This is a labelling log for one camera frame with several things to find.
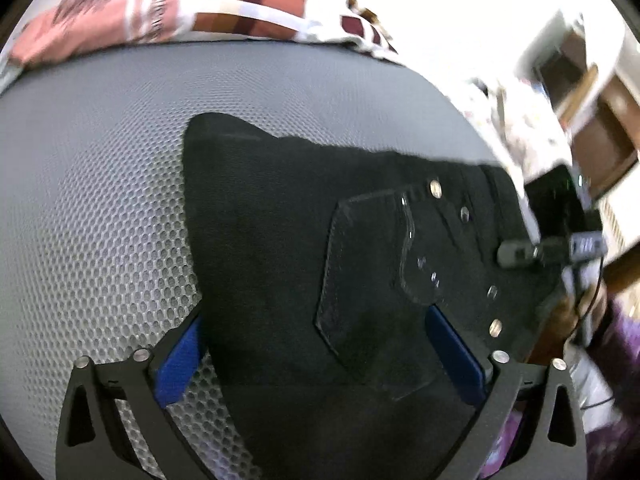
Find white dotted cloth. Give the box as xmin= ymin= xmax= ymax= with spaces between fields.
xmin=465 ymin=77 xmax=573 ymax=181

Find black pants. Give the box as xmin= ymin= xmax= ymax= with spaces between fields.
xmin=182 ymin=112 xmax=568 ymax=480

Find wooden shelf unit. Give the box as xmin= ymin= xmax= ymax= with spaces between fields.
xmin=517 ymin=10 xmax=640 ymax=201

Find person's purple clothing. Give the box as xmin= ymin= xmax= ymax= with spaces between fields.
xmin=480 ymin=305 xmax=640 ymax=480

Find person's right forearm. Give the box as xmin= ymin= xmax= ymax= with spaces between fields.
xmin=542 ymin=285 xmax=607 ymax=356

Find grey honeycomb mat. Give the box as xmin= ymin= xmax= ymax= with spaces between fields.
xmin=0 ymin=40 xmax=528 ymax=480

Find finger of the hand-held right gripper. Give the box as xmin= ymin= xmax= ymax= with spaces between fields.
xmin=399 ymin=177 xmax=506 ymax=256
xmin=399 ymin=255 xmax=507 ymax=343

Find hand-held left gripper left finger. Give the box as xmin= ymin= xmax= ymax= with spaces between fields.
xmin=55 ymin=312 xmax=213 ymax=480

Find black cable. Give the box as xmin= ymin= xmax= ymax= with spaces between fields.
xmin=575 ymin=260 xmax=603 ymax=351

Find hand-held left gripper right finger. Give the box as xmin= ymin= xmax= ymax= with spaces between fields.
xmin=425 ymin=305 xmax=587 ymax=480

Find white brown checkered cloth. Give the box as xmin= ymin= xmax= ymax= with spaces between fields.
xmin=170 ymin=0 xmax=401 ymax=62

